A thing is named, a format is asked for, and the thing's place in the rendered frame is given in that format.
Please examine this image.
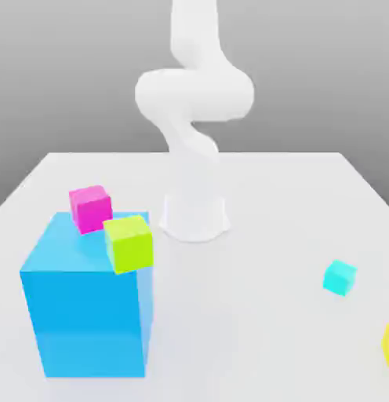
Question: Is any large blue box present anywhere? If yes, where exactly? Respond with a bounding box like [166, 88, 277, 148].
[19, 210, 155, 378]

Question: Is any small cyan cube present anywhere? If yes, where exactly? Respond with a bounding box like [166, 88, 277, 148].
[322, 259, 358, 298]

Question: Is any small lime green cube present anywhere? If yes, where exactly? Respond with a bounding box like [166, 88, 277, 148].
[102, 214, 155, 276]

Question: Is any small magenta cube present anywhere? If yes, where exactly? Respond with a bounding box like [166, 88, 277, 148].
[68, 185, 114, 236]

